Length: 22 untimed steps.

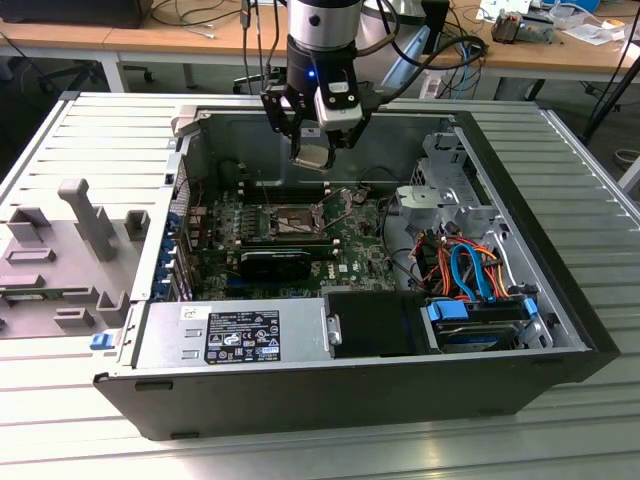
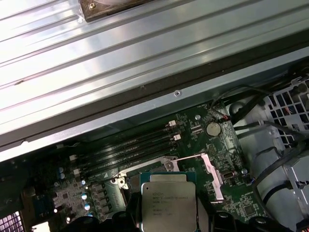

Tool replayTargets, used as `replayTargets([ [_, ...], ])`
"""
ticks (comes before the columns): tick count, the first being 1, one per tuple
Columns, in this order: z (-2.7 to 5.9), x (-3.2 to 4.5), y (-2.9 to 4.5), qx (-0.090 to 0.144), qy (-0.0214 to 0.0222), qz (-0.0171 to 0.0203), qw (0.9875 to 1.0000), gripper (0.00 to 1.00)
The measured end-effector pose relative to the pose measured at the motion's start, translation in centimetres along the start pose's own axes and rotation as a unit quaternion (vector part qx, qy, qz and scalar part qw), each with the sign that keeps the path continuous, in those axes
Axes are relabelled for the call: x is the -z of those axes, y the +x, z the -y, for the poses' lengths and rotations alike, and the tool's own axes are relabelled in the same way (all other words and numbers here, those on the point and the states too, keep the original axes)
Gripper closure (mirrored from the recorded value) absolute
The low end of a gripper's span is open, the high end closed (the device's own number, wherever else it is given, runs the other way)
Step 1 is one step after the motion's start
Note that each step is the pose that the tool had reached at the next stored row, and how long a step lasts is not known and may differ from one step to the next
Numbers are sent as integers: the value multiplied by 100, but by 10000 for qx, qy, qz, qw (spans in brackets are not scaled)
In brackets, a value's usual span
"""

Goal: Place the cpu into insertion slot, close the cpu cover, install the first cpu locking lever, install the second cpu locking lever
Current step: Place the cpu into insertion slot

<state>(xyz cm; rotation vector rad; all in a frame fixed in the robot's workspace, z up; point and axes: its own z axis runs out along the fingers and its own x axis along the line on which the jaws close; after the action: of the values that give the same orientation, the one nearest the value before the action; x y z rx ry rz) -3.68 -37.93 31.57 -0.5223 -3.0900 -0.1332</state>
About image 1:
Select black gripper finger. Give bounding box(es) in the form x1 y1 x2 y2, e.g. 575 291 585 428
260 83 308 163
324 106 375 172

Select silver CPU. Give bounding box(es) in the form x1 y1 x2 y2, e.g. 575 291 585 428
291 143 332 172

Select metal socket cover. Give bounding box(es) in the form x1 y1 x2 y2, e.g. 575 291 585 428
317 186 354 233

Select CPU socket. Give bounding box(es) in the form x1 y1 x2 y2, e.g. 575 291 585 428
269 203 326 237

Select pale blue teach pendant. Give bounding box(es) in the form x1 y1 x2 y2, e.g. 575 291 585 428
382 24 432 91

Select white power strip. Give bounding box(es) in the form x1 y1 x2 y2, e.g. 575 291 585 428
418 73 444 100

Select silver drive cage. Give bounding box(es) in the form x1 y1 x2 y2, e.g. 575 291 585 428
397 130 507 242

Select green motherboard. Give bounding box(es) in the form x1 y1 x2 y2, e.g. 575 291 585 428
187 183 401 302

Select wooden desk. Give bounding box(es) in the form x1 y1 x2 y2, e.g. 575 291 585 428
0 0 640 71

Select black graphics card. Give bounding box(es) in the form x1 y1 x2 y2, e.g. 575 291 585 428
239 248 311 281

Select grey electronic device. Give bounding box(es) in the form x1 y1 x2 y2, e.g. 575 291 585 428
492 9 556 45

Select hard disk with blue carrier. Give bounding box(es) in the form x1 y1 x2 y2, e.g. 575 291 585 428
422 297 539 354

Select large black box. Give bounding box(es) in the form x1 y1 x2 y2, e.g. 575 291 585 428
0 0 146 29

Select black tripod stand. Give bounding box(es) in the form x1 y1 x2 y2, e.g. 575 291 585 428
582 29 640 144

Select white paper sheets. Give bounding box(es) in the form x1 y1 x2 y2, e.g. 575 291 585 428
562 17 626 47

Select silver power supply unit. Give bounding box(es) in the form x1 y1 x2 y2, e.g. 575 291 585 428
134 298 334 369

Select black PC case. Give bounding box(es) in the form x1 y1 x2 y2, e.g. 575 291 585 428
92 103 622 442

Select grey parts rack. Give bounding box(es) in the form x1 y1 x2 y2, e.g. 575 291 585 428
0 177 151 341

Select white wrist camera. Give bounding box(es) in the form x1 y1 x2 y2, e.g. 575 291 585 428
313 79 362 132

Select blue wire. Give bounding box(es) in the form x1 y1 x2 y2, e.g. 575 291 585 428
449 242 499 304

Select orange red wire bundle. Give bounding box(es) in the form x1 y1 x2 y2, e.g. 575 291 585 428
437 239 511 301

